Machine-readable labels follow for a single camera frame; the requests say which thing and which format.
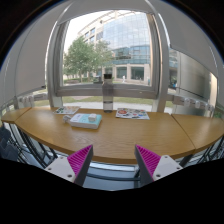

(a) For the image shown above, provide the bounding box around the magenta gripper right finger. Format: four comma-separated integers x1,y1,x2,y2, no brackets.
134,144,184,187

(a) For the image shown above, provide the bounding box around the white power strip right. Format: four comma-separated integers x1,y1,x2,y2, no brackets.
173,95,214,112

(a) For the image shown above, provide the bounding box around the wooden side table right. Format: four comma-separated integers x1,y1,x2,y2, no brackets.
172,114,224,153

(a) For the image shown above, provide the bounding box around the teal white book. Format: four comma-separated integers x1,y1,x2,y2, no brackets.
69,113,102,129

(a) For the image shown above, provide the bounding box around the clear water bottle black cap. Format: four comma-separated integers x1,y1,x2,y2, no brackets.
102,74,113,113

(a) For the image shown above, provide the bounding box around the grey window frame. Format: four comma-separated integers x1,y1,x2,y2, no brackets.
46,0,169,112

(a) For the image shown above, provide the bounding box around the white power strip left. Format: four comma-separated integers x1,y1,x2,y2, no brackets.
18,93,50,108

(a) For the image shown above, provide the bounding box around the colourful booklet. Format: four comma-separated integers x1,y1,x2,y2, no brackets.
116,108,149,120
54,106,79,115

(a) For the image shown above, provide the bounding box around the wooden side table left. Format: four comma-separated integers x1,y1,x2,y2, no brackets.
1,107,30,124

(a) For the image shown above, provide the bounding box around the white roller blind right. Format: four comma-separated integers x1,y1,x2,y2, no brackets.
153,0,224,87

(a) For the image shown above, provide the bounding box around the white roller blind left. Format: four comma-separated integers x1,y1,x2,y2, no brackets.
0,7,63,106

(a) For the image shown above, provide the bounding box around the colourful booklet left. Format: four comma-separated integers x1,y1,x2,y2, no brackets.
54,106,79,115

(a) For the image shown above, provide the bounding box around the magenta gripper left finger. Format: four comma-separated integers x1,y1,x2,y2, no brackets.
44,144,94,187

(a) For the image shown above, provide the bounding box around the dark chair left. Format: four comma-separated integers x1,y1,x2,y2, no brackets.
0,126,18,161

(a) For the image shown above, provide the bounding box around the colourful booklet right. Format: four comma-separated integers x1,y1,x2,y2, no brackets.
116,108,149,120

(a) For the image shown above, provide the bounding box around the wooden side table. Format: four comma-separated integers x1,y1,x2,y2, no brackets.
1,107,30,124
172,114,224,153

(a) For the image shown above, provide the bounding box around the white power strip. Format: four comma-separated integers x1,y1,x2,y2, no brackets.
18,93,50,108
173,95,214,112

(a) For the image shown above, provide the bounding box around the white charger plug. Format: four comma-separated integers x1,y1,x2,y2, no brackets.
88,113,97,122

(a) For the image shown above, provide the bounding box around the white roller blind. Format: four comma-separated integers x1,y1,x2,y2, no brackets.
0,7,63,106
153,0,224,87

